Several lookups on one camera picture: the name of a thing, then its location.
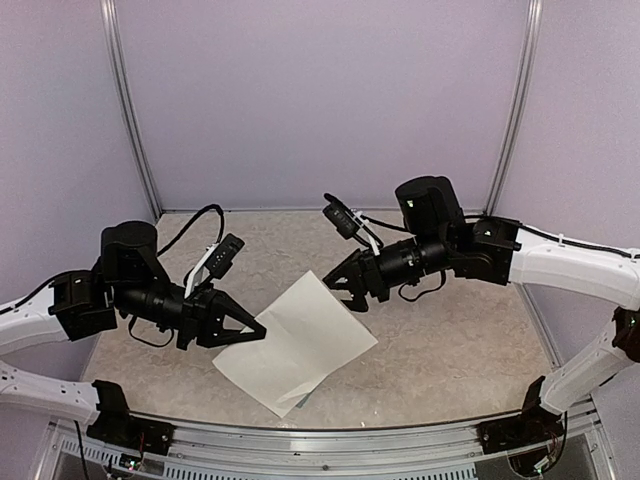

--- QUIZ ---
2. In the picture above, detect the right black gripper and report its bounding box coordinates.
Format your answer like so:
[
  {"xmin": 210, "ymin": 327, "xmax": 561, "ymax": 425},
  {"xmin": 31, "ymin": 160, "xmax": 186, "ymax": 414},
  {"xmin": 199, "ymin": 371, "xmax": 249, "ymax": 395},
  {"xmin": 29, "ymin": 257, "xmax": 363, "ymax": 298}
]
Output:
[{"xmin": 308, "ymin": 229, "xmax": 452, "ymax": 313}]

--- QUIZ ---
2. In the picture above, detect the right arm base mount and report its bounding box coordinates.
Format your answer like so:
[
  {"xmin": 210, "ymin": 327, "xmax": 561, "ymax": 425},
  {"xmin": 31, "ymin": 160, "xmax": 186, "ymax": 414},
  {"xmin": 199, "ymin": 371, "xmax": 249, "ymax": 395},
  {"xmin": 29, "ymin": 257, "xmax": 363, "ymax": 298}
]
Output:
[{"xmin": 477, "ymin": 376, "xmax": 565, "ymax": 454}]

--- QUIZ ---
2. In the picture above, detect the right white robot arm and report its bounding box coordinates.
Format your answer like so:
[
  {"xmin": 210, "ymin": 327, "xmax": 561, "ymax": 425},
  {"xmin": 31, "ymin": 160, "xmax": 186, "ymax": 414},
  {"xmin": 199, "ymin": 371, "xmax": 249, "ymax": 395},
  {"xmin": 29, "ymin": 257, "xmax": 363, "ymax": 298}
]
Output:
[{"xmin": 323, "ymin": 176, "xmax": 639, "ymax": 444}]

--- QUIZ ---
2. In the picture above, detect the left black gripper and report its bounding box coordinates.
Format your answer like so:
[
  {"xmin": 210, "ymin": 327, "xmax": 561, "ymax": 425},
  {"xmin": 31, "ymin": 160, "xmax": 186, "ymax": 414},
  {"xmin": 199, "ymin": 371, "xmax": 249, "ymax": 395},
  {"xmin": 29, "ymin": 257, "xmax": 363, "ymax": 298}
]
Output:
[{"xmin": 112, "ymin": 278, "xmax": 267, "ymax": 351}]

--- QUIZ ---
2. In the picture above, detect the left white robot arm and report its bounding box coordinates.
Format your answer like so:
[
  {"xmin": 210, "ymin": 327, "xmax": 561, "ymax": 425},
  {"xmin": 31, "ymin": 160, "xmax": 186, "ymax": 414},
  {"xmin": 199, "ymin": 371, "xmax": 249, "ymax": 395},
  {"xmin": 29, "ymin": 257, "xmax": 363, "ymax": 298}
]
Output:
[{"xmin": 1, "ymin": 221, "xmax": 266, "ymax": 445}]

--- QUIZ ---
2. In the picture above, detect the ornate bordered letter sheet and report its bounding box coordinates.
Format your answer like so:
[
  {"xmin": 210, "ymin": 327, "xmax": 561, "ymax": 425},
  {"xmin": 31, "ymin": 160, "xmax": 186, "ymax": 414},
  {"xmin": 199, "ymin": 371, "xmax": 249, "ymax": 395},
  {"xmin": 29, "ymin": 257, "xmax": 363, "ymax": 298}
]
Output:
[{"xmin": 213, "ymin": 271, "xmax": 378, "ymax": 418}]

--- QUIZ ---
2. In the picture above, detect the front aluminium rail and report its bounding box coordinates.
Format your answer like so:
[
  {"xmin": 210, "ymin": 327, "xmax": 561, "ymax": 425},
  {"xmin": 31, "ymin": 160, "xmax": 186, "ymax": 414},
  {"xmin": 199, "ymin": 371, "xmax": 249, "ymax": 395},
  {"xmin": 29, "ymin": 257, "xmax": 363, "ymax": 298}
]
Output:
[{"xmin": 47, "ymin": 394, "xmax": 614, "ymax": 480}]

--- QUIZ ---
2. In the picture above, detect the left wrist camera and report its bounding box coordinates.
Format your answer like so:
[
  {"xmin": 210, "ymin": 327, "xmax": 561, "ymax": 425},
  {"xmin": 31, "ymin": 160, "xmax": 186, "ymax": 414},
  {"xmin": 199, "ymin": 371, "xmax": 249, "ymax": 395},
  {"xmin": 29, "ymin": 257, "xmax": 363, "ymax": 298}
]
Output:
[{"xmin": 184, "ymin": 233, "xmax": 245, "ymax": 298}]

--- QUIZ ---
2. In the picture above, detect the left aluminium frame post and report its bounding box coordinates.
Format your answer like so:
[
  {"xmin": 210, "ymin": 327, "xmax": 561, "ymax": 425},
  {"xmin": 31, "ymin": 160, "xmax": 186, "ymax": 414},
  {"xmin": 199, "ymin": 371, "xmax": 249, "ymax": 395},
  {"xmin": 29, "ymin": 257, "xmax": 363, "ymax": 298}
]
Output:
[{"xmin": 99, "ymin": 0, "xmax": 163, "ymax": 221}]

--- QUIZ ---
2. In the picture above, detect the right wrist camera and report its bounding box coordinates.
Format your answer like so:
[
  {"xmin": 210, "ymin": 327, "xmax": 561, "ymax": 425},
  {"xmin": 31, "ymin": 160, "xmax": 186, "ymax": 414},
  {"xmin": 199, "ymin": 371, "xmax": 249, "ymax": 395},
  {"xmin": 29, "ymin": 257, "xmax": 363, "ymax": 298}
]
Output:
[{"xmin": 322, "ymin": 193, "xmax": 384, "ymax": 256}]

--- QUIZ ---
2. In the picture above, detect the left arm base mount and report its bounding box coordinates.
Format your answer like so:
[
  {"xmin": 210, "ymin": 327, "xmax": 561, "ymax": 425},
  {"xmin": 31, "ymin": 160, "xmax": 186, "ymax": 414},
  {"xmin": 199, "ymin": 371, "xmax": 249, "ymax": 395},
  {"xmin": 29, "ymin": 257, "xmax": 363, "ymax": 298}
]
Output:
[{"xmin": 86, "ymin": 380, "xmax": 175, "ymax": 456}]

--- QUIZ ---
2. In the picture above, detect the aluminium frame post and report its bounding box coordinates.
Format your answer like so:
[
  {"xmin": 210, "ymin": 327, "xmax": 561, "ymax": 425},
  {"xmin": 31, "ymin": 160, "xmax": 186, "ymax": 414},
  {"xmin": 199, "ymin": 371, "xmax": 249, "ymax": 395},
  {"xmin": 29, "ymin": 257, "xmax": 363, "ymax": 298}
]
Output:
[
  {"xmin": 99, "ymin": 0, "xmax": 163, "ymax": 221},
  {"xmin": 483, "ymin": 0, "xmax": 544, "ymax": 215}
]

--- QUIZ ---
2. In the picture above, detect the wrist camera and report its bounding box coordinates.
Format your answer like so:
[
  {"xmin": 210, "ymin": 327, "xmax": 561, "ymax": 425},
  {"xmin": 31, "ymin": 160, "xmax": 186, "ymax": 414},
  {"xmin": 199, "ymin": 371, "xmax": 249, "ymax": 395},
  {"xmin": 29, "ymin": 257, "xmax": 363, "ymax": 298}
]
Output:
[
  {"xmin": 184, "ymin": 233, "xmax": 245, "ymax": 298},
  {"xmin": 322, "ymin": 193, "xmax": 384, "ymax": 256}
]

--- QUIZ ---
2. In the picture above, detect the teal paper envelope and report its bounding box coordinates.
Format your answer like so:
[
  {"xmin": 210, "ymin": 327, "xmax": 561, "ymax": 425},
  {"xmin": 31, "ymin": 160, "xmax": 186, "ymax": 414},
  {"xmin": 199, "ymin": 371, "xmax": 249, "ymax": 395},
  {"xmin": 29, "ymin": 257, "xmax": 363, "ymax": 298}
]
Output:
[{"xmin": 295, "ymin": 392, "xmax": 312, "ymax": 409}]

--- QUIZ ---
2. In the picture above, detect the right aluminium frame post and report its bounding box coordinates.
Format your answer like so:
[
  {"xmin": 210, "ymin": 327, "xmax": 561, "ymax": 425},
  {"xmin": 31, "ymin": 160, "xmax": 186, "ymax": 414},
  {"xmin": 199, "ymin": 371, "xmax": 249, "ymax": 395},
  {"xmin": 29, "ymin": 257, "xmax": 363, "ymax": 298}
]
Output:
[{"xmin": 483, "ymin": 0, "xmax": 544, "ymax": 215}]

